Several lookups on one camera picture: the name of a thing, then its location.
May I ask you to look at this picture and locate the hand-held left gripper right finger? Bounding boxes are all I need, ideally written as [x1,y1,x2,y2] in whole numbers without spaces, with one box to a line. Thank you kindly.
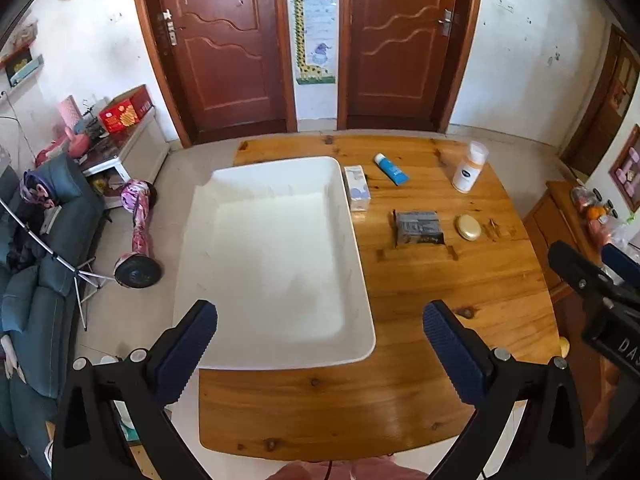
[422,300,587,480]

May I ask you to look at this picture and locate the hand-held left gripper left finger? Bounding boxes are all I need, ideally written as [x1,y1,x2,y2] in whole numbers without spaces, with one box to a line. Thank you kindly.
[51,300,219,480]

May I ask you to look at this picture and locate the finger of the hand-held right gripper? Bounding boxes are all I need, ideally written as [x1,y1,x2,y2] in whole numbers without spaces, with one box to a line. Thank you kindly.
[601,243,640,288]
[548,241,613,306]

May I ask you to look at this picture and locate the gold compact mirror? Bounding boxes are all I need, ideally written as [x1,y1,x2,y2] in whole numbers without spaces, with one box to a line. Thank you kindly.
[454,214,483,242]

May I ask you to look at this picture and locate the white plastic tray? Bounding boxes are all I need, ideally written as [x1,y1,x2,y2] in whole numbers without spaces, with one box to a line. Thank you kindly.
[172,156,377,372]

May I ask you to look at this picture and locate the grey printed packet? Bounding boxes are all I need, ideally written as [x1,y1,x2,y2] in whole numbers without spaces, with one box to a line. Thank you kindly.
[394,210,446,248]

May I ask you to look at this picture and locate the white orange lotion bottle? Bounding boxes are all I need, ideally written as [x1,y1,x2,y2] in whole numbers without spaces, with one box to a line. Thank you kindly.
[451,141,489,194]

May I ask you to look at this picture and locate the white purple carton box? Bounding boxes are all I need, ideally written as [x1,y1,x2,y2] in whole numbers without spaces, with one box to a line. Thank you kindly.
[343,165,372,212]

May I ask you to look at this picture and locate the blue cream tube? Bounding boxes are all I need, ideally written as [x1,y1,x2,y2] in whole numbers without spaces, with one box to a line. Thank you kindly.
[373,153,411,187]

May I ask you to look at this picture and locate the wooden desktop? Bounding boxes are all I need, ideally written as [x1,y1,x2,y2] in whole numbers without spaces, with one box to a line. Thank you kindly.
[198,132,562,463]

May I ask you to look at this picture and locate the brown wooden side cabinet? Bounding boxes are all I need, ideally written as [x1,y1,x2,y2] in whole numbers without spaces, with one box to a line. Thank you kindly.
[522,180,640,461]

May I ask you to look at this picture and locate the tripod music stand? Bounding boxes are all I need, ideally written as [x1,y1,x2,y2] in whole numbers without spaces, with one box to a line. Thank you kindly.
[0,197,113,331]

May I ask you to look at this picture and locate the pink patterned hoverboard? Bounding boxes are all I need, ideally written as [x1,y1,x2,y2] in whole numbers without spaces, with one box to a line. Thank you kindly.
[114,179,163,289]

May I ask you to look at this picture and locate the blue fabric sofa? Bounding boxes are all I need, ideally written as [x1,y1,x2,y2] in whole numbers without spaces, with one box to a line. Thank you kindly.
[0,152,108,466]

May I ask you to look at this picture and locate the dark brown side door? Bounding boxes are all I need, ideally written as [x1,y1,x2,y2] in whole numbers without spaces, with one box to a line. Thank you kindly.
[560,25,640,176]

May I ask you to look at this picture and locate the person's legs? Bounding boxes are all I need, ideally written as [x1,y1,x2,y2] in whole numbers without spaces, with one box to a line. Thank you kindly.
[265,455,431,480]

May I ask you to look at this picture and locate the dark clothing pile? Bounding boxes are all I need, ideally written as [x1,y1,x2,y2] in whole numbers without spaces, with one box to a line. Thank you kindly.
[0,210,51,273]

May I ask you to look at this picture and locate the white low cabinet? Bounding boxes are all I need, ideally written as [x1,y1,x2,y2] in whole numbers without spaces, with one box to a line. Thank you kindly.
[80,110,170,196]

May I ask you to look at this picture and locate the purple patterned cloth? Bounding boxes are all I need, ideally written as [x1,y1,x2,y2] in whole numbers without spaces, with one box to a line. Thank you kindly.
[20,170,63,206]

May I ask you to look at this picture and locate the pink flamingo toy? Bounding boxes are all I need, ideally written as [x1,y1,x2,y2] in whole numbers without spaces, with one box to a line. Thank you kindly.
[35,127,91,168]

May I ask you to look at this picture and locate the red gift box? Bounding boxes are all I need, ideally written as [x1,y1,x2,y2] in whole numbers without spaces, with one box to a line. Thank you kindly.
[99,85,153,134]

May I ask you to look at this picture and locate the pink quilted box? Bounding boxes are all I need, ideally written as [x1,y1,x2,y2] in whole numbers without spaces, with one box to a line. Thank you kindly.
[56,95,83,133]

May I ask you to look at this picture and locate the brown wooden door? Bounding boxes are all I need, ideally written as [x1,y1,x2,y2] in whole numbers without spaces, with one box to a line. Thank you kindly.
[129,0,298,148]
[337,0,485,133]

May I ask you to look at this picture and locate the giraffe height chart poster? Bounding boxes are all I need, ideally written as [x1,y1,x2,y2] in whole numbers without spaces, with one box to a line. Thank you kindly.
[287,0,337,85]

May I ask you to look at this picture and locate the framed wall picture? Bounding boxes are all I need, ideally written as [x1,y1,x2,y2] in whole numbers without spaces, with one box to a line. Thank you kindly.
[608,125,640,213]

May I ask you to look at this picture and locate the wall shelf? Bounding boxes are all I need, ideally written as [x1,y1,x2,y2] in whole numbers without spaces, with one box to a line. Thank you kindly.
[0,42,45,88]

